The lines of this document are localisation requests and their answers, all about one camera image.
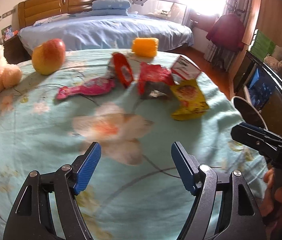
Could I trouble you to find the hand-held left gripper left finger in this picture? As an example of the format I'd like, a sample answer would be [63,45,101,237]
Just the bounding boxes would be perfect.
[3,141,102,240]

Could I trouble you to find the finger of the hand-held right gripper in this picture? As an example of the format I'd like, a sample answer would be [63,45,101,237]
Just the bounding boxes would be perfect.
[240,122,282,145]
[231,126,281,159]

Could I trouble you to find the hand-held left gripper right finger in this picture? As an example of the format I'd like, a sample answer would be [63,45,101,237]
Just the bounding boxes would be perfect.
[171,141,267,240]

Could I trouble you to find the black trash bin white rim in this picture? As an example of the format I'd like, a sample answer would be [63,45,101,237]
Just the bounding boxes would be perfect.
[232,96,269,130]

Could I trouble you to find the red foil snack bag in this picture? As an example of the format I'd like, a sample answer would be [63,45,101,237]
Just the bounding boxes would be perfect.
[137,62,175,100]

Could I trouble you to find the black tv cabinet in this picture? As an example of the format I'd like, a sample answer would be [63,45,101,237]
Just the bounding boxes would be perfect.
[233,51,282,120]

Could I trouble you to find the green floral tablecloth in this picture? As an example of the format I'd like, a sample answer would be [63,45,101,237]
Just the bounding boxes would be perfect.
[0,49,269,240]

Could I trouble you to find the brown plush toy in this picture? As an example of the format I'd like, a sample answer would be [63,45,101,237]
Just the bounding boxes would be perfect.
[263,56,282,80]

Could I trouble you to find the yellow snack bag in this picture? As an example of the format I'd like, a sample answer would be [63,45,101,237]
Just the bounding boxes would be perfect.
[170,79,209,122]

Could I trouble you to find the pink candy wrapper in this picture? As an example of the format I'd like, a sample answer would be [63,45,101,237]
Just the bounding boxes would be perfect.
[56,77,116,100]

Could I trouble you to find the stack of green boxes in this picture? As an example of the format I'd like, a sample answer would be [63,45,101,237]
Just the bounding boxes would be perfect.
[250,29,276,55]

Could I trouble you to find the red white carton box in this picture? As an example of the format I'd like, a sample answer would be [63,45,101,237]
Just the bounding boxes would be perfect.
[171,55,202,83]

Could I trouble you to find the red coat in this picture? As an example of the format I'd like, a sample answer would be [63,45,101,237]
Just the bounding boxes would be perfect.
[205,14,245,53]

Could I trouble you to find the red wrapper with white logo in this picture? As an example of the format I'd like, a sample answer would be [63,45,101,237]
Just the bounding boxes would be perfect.
[109,52,134,88]

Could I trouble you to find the red yellow apple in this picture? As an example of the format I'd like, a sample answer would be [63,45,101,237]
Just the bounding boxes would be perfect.
[31,38,66,75]

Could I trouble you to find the cream teddy bear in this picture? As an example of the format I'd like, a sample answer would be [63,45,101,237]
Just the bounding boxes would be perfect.
[0,20,23,117]

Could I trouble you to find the dark coat rack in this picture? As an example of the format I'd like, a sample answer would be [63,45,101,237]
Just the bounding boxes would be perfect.
[210,1,246,70]

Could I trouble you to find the bed with blue sheet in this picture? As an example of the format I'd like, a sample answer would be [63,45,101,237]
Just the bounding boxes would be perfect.
[18,14,194,53]

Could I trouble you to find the dark wooden nightstand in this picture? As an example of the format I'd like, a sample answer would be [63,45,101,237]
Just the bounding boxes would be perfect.
[2,35,32,64]

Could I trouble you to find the flat blue white pillow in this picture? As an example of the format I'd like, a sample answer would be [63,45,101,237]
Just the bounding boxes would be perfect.
[33,14,74,27]

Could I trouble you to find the folded blue blanket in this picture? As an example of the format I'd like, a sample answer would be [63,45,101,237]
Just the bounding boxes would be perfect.
[91,0,131,17]

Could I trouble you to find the wooden headboard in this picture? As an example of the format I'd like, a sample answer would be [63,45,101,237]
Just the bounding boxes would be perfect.
[18,0,101,29]

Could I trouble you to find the photo frame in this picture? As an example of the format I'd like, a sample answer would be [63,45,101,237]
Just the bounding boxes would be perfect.
[1,25,14,42]

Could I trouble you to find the grey bed guard rail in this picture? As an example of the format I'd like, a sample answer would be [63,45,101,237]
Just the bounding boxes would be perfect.
[124,0,189,25]

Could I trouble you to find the wall switch panel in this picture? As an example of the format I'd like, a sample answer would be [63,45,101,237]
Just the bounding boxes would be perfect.
[0,8,17,23]

